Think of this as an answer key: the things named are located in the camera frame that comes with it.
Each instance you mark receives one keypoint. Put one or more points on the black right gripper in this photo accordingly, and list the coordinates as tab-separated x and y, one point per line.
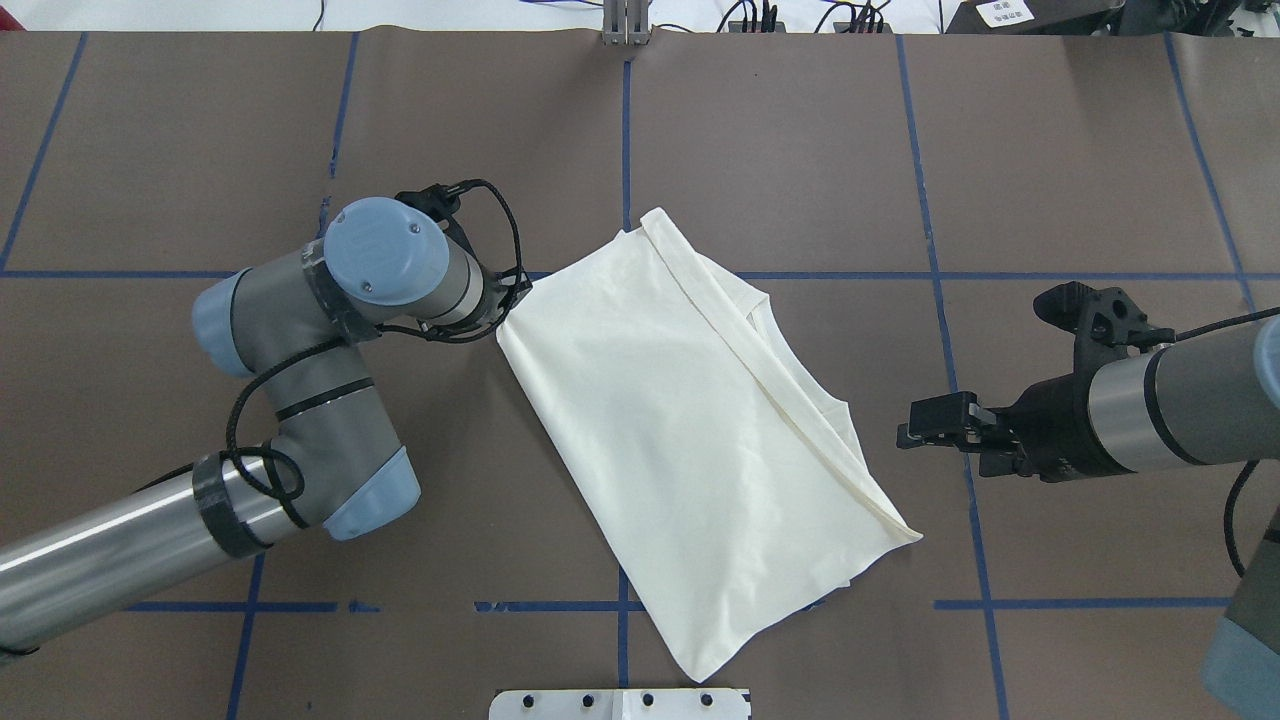
1050	420

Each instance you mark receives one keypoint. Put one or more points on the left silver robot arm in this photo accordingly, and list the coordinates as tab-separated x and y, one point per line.
308	441

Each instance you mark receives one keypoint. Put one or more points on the cream cat print shirt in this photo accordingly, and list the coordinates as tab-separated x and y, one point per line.
729	484

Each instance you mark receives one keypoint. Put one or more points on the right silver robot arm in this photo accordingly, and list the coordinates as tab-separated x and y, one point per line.
1140	398

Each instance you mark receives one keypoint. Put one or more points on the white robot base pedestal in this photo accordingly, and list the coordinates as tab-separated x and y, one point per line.
644	703

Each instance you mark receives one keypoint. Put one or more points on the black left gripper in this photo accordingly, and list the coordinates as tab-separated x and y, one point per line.
497	300

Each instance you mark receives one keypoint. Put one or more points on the aluminium frame post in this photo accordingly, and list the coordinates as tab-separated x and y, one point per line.
626	22

